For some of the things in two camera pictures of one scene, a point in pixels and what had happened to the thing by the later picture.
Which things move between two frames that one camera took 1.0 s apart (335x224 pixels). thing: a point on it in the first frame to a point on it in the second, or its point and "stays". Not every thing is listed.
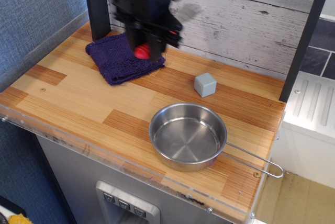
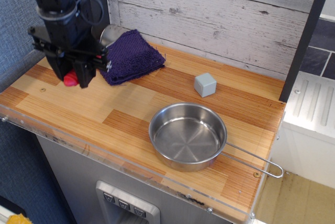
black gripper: (147, 11) to (69, 37)
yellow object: (19, 219) stays
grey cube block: (205, 85) stays
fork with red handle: (142, 51) to (71, 78)
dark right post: (306, 36) stays
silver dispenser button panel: (118, 206) stays
